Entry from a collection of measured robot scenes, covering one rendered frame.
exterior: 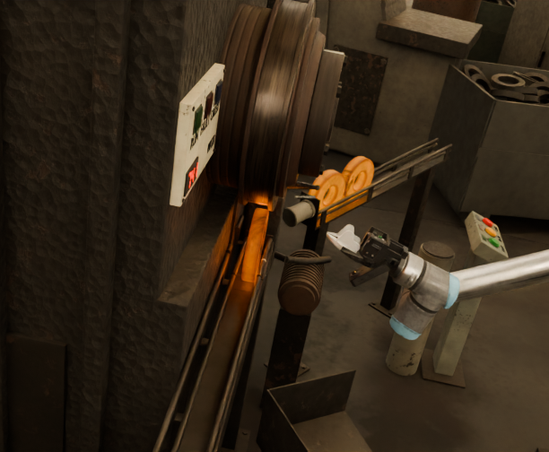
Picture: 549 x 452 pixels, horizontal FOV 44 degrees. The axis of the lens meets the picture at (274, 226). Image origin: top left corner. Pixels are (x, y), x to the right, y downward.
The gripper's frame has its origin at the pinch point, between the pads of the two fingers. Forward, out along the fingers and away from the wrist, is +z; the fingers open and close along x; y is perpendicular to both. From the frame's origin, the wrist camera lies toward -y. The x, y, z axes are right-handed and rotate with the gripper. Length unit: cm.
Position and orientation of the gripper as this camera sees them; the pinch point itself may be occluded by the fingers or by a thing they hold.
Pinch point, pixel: (329, 238)
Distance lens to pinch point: 180.2
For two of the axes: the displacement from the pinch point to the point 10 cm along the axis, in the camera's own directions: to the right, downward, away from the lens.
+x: -1.3, 4.3, -8.9
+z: -8.9, -4.5, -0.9
